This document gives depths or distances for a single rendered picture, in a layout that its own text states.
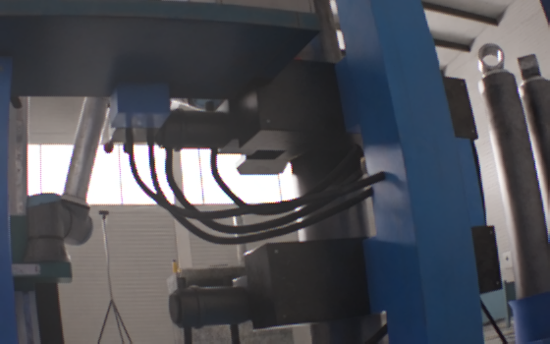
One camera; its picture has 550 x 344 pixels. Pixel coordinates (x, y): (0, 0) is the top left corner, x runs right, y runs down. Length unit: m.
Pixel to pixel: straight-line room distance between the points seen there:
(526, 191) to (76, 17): 2.27
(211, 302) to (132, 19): 0.72
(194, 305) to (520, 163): 1.88
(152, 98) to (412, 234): 0.69
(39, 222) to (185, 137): 0.86
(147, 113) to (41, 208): 0.92
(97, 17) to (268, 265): 0.68
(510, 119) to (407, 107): 1.61
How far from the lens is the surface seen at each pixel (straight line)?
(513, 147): 3.08
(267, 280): 1.53
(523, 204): 3.02
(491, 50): 3.35
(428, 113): 1.58
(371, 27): 1.62
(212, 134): 1.74
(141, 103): 1.59
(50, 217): 2.39
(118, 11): 1.32
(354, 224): 1.88
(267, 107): 1.63
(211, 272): 9.89
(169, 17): 1.34
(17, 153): 2.66
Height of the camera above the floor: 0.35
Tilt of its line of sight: 16 degrees up
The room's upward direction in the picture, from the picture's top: 7 degrees counter-clockwise
